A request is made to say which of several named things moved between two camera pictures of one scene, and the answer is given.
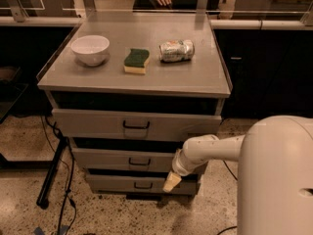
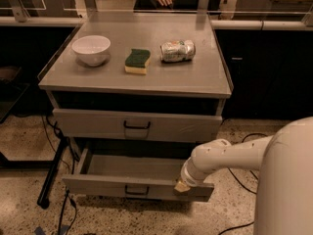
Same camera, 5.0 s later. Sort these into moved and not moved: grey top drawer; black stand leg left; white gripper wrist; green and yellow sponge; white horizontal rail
Moved: white gripper wrist
Not moved: white horizontal rail; grey top drawer; green and yellow sponge; black stand leg left
